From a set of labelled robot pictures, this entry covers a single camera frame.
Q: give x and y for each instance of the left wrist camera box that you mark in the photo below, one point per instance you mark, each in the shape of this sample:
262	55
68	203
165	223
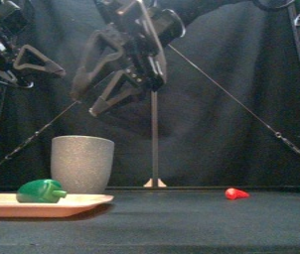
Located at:
11	10

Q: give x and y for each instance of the vertical metal frame pole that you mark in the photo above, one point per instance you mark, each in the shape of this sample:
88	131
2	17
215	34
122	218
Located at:
155	142

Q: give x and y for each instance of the red toy chili pepper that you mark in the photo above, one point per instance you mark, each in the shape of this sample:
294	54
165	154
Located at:
235	194

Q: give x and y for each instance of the grey speckled cup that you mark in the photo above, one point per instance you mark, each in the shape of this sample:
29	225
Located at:
82	165

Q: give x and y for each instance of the black cloth backdrop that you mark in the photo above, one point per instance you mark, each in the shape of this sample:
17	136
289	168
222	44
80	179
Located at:
228	59

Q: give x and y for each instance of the green toy bell pepper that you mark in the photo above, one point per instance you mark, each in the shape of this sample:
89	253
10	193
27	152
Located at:
39	191

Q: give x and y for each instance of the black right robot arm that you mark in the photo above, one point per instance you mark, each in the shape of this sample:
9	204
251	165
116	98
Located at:
201	6

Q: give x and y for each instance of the pink plastic plate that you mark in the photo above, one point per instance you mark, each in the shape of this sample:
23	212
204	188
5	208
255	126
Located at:
33	208

